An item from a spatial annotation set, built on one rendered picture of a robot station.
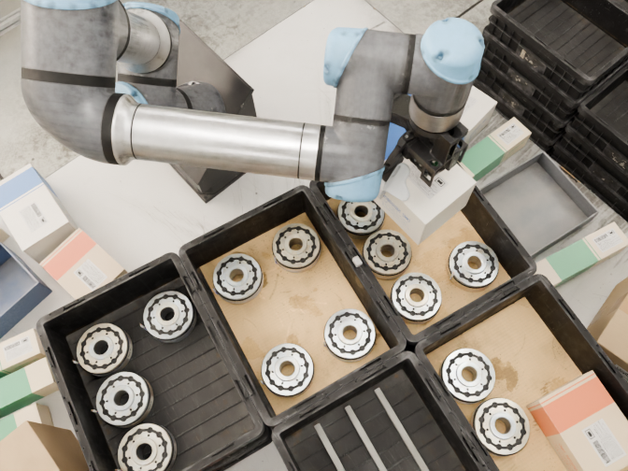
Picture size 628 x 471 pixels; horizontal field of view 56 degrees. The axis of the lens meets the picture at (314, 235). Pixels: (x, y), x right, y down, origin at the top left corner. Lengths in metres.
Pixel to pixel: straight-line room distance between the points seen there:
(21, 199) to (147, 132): 0.80
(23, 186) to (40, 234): 0.14
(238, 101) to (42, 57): 0.59
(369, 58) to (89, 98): 0.36
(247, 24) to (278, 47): 1.04
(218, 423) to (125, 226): 0.57
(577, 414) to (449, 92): 0.66
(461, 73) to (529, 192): 0.84
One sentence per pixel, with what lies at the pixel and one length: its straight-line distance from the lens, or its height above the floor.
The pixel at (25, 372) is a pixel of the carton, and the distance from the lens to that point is 1.43.
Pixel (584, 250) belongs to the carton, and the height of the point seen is 0.76.
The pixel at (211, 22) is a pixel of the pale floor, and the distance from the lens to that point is 2.81.
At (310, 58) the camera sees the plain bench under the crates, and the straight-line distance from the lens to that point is 1.72.
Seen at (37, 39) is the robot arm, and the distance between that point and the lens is 0.83.
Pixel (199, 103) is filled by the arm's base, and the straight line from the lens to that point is 1.31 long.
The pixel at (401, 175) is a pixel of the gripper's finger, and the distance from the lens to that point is 0.96.
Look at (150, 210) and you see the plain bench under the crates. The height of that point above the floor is 0.70.
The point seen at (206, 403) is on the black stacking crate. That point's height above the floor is 0.83.
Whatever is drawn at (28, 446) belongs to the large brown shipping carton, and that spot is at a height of 0.90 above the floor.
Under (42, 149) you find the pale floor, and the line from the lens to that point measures 2.64.
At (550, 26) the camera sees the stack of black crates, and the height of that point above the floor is 0.49.
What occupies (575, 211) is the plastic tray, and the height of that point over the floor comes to 0.70.
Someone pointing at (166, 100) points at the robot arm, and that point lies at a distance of 1.24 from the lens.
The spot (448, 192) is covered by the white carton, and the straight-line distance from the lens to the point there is 1.01.
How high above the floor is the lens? 2.02
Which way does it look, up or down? 67 degrees down
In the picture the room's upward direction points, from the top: 5 degrees counter-clockwise
